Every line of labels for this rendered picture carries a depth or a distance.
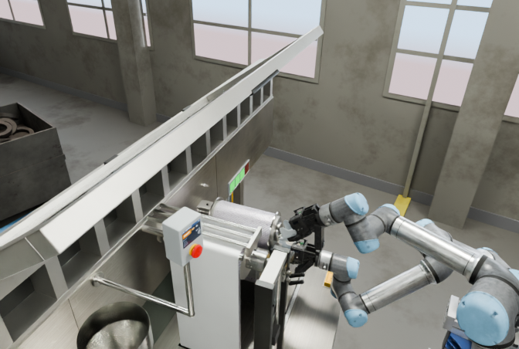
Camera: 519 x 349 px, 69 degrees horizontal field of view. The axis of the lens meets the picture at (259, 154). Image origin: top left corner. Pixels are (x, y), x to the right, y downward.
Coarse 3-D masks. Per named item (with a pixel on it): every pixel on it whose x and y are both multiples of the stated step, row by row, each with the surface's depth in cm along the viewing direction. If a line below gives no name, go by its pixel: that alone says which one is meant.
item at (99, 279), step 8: (96, 280) 101; (104, 280) 101; (120, 288) 99; (128, 288) 99; (136, 296) 98; (144, 296) 97; (152, 296) 96; (160, 304) 95; (168, 304) 95; (176, 304) 95; (184, 312) 93
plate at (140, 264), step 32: (256, 128) 202; (224, 160) 169; (256, 160) 212; (192, 192) 145; (224, 192) 176; (160, 224) 127; (128, 256) 114; (160, 256) 132; (96, 288) 102; (64, 320) 93
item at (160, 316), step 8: (168, 280) 142; (160, 288) 137; (168, 288) 143; (160, 296) 138; (168, 296) 144; (144, 304) 129; (152, 304) 134; (152, 312) 135; (160, 312) 140; (168, 312) 147; (152, 320) 136; (160, 320) 141; (168, 320) 148; (152, 328) 137; (160, 328) 143
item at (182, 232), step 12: (180, 216) 79; (192, 216) 79; (168, 228) 76; (180, 228) 76; (192, 228) 79; (168, 240) 78; (180, 240) 76; (192, 240) 80; (168, 252) 80; (180, 252) 78; (192, 252) 79; (180, 264) 80
